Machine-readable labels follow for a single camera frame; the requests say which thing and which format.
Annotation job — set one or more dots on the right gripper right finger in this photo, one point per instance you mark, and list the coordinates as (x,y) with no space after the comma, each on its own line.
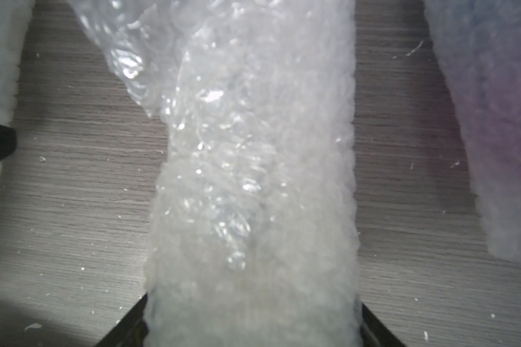
(375,334)

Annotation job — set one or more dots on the bubble-wrapped purple item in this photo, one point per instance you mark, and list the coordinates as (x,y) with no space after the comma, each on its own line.
(478,48)

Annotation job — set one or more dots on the bubble wrap around vase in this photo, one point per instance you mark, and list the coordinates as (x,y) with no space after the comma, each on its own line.
(253,239)

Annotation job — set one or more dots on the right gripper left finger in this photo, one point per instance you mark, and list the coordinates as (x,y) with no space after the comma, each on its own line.
(130,331)

